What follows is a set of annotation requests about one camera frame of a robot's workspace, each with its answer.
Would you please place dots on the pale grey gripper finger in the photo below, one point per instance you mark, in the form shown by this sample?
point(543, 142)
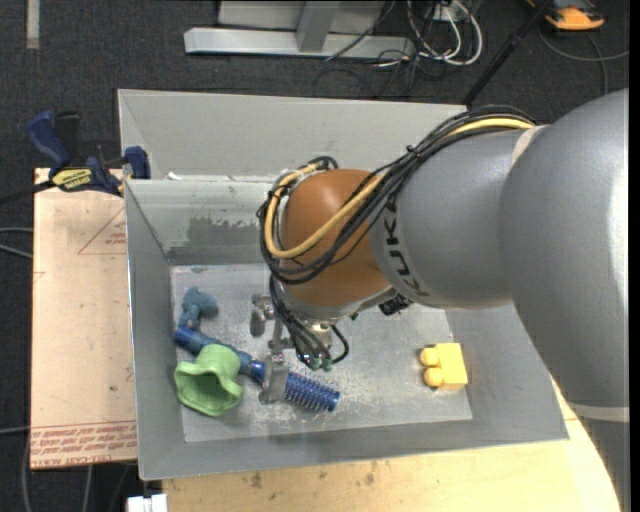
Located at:
point(274, 377)
point(258, 320)

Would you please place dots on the blue ribbed cylinder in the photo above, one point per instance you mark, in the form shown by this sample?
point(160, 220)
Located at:
point(312, 392)

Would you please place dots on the grey metal bin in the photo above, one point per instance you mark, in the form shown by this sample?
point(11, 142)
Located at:
point(380, 345)

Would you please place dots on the teal toy figure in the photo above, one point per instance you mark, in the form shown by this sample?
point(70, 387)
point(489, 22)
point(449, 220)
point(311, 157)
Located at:
point(197, 302)

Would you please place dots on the green floppy cup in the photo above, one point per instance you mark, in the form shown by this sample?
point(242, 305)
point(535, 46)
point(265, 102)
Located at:
point(210, 380)

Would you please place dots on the blue rod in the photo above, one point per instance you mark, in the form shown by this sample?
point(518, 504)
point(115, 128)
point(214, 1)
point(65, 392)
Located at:
point(189, 339)

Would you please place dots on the yellow toy block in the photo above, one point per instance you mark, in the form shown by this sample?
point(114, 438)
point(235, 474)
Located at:
point(450, 365)

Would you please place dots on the brown cardboard board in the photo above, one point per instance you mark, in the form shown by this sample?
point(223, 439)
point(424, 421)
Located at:
point(80, 310)

